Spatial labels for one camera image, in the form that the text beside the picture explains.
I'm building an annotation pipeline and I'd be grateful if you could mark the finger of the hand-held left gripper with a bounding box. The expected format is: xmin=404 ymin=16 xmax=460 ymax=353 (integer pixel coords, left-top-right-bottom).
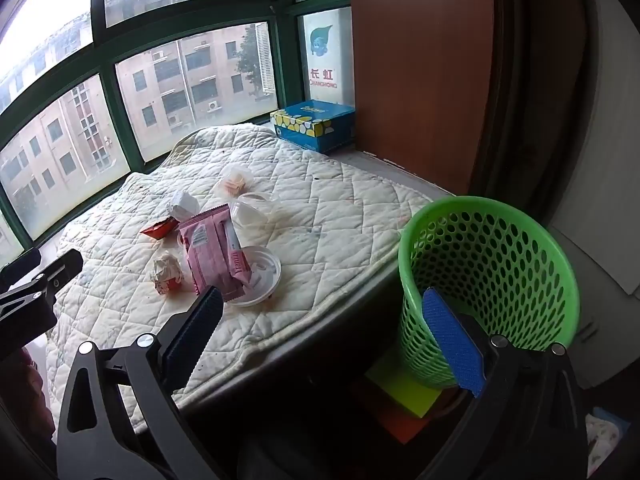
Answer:
xmin=0 ymin=249 xmax=42 ymax=283
xmin=30 ymin=250 xmax=83 ymax=301

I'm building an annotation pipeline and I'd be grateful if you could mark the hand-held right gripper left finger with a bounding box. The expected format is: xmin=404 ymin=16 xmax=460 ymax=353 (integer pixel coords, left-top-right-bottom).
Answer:
xmin=55 ymin=286 xmax=224 ymax=480

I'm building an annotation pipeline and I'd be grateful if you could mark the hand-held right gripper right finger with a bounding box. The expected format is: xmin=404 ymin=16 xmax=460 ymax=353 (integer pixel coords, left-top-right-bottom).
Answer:
xmin=415 ymin=287 xmax=588 ymax=480

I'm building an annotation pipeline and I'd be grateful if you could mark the white and red wrapper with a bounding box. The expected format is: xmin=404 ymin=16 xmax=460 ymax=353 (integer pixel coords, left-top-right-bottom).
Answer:
xmin=151 ymin=252 xmax=183 ymax=296

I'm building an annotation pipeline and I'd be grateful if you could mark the pink snack wrapper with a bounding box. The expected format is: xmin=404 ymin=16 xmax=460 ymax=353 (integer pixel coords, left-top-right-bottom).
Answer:
xmin=178 ymin=203 xmax=256 ymax=297

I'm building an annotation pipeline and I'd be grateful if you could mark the strawberry yogurt cup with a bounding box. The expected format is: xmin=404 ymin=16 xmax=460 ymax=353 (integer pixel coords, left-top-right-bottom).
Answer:
xmin=220 ymin=246 xmax=282 ymax=307

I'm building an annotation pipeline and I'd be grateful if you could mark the green mesh wastebasket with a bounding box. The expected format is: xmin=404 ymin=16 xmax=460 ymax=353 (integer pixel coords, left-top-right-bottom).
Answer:
xmin=398 ymin=195 xmax=581 ymax=391

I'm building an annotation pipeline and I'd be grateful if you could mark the red foil wrapper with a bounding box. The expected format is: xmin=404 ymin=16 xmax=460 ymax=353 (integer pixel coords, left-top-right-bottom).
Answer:
xmin=140 ymin=217 xmax=179 ymax=239

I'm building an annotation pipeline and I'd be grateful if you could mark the white paper wrapper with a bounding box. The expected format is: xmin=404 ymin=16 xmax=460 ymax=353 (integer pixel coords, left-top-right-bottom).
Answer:
xmin=167 ymin=191 xmax=201 ymax=221

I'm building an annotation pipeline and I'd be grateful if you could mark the clear plastic cup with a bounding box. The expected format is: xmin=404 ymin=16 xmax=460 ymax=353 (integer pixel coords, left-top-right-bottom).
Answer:
xmin=229 ymin=191 xmax=281 ymax=248

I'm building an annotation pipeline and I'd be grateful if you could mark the clear jelly cup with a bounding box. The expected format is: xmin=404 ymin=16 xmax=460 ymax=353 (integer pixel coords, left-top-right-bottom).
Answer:
xmin=215 ymin=164 xmax=253 ymax=196

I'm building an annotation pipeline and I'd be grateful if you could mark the lime green box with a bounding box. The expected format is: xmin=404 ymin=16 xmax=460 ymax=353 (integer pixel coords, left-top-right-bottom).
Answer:
xmin=364 ymin=347 xmax=441 ymax=418

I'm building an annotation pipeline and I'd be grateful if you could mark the dark pink cloth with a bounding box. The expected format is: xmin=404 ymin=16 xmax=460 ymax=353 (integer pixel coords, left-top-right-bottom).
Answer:
xmin=0 ymin=345 xmax=56 ymax=441

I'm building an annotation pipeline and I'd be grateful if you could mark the orange red box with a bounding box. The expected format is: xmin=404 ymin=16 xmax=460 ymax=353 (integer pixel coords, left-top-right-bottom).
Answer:
xmin=350 ymin=380 xmax=431 ymax=443

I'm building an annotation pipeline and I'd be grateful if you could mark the white quilted blanket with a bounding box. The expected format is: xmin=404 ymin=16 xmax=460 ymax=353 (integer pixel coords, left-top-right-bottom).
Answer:
xmin=44 ymin=124 xmax=453 ymax=428

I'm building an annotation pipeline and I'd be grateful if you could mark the light printed cloth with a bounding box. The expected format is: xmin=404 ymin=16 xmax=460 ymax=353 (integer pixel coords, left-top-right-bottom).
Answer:
xmin=585 ymin=407 xmax=633 ymax=478

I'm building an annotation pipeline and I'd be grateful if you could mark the blue dotted tissue box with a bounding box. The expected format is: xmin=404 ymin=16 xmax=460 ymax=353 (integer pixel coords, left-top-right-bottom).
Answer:
xmin=270 ymin=101 xmax=357 ymax=155

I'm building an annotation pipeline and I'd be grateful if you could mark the green tree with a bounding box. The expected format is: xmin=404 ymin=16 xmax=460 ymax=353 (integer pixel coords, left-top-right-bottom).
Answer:
xmin=235 ymin=25 xmax=261 ymax=101

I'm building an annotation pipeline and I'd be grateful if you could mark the white louvred vent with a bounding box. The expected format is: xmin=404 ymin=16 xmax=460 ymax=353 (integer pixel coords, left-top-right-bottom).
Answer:
xmin=255 ymin=22 xmax=276 ymax=96

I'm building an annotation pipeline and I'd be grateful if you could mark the brown wooden cabinet panel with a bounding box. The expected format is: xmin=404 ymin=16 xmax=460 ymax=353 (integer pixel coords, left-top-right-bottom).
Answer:
xmin=348 ymin=0 xmax=496 ymax=196

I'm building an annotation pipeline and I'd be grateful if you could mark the white Changhong carton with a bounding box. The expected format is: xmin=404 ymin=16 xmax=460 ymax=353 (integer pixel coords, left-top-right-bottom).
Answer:
xmin=298 ymin=6 xmax=355 ymax=106

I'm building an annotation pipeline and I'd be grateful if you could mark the green window frame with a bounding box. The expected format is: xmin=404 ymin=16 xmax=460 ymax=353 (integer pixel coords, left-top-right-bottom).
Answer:
xmin=0 ymin=0 xmax=356 ymax=266

